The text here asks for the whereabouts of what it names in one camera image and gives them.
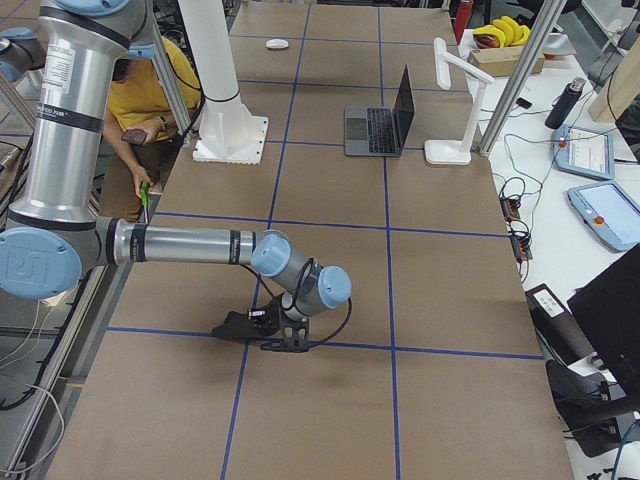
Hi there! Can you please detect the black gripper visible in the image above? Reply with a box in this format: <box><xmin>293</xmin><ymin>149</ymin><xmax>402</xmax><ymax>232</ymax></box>
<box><xmin>259</xmin><ymin>297</ymin><xmax>294</xmax><ymax>334</ymax></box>

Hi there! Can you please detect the black mouse pad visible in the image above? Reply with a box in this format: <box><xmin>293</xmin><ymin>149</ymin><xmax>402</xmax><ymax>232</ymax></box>
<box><xmin>211</xmin><ymin>309</ymin><xmax>278</xmax><ymax>340</ymax></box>

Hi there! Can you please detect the grey laptop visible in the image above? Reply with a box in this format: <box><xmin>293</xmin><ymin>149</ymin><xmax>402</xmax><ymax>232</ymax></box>
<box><xmin>344</xmin><ymin>66</ymin><xmax>415</xmax><ymax>157</ymax></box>

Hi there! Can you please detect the white desk lamp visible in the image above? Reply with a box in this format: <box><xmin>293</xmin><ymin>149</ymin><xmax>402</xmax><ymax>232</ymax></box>
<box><xmin>421</xmin><ymin>37</ymin><xmax>495</xmax><ymax>166</ymax></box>

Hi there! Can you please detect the white computer mouse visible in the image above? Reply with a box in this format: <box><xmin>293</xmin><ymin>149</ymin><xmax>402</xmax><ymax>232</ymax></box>
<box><xmin>265</xmin><ymin>38</ymin><xmax>289</xmax><ymax>50</ymax></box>

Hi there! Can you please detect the black smartphone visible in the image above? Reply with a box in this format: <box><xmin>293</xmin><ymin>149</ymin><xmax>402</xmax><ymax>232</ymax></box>
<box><xmin>121</xmin><ymin>128</ymin><xmax>147</xmax><ymax>146</ymax></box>

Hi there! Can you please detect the person in yellow shirt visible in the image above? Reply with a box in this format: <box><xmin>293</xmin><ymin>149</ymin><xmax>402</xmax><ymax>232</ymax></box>
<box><xmin>99</xmin><ymin>59</ymin><xmax>182</xmax><ymax>223</ymax></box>

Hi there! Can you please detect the orange black electronics board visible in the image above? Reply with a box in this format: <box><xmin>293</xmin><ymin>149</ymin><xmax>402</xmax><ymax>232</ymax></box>
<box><xmin>499</xmin><ymin>197</ymin><xmax>521</xmax><ymax>222</ymax></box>

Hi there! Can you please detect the black box with white label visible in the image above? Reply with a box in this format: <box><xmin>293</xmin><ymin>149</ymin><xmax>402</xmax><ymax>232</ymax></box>
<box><xmin>525</xmin><ymin>284</ymin><xmax>603</xmax><ymax>368</ymax></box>

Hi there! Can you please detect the small black square device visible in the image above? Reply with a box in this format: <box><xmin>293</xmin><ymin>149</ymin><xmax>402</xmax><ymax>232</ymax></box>
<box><xmin>516</xmin><ymin>98</ymin><xmax>532</xmax><ymax>109</ymax></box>

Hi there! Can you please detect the black monitor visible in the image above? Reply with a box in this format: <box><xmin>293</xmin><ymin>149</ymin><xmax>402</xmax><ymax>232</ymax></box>
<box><xmin>568</xmin><ymin>246</ymin><xmax>639</xmax><ymax>394</ymax></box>

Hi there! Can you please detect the cardboard box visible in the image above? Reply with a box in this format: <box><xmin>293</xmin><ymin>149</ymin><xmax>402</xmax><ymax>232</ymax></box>
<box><xmin>467</xmin><ymin>46</ymin><xmax>524</xmax><ymax>77</ymax></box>

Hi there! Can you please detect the far blue teach pendant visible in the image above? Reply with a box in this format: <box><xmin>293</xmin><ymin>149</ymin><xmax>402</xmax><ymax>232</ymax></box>
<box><xmin>552</xmin><ymin>124</ymin><xmax>615</xmax><ymax>180</ymax></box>

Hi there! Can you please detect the blue teach pendant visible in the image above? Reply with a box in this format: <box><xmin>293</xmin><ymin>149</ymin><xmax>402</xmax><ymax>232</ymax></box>
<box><xmin>567</xmin><ymin>180</ymin><xmax>639</xmax><ymax>252</ymax></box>
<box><xmin>552</xmin><ymin>124</ymin><xmax>615</xmax><ymax>180</ymax></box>

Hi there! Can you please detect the near blue teach pendant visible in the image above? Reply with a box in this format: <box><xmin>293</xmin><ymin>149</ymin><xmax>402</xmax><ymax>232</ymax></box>
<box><xmin>567</xmin><ymin>180</ymin><xmax>639</xmax><ymax>252</ymax></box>

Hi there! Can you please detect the black water bottle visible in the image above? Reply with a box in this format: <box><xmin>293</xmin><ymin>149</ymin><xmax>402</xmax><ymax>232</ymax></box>
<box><xmin>544</xmin><ymin>77</ymin><xmax>586</xmax><ymax>130</ymax></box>

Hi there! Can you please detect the red cylinder tube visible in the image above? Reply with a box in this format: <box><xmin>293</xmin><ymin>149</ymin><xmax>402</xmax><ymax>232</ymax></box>
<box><xmin>453</xmin><ymin>0</ymin><xmax>473</xmax><ymax>44</ymax></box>

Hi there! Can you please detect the yellow banana bunch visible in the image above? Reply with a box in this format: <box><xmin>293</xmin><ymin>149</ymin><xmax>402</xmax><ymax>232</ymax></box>
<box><xmin>472</xmin><ymin>16</ymin><xmax>531</xmax><ymax>48</ymax></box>

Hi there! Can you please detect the green handled tool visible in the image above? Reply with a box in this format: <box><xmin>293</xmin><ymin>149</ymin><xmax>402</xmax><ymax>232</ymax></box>
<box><xmin>139</xmin><ymin>180</ymin><xmax>150</xmax><ymax>223</ymax></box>

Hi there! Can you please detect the white camera pole with base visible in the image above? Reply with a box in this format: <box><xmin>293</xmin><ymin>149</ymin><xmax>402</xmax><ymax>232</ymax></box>
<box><xmin>179</xmin><ymin>0</ymin><xmax>268</xmax><ymax>164</ymax></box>

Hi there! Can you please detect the aluminium frame post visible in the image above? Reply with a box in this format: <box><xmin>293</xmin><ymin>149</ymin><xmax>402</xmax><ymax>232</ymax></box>
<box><xmin>478</xmin><ymin>0</ymin><xmax>567</xmax><ymax>157</ymax></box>

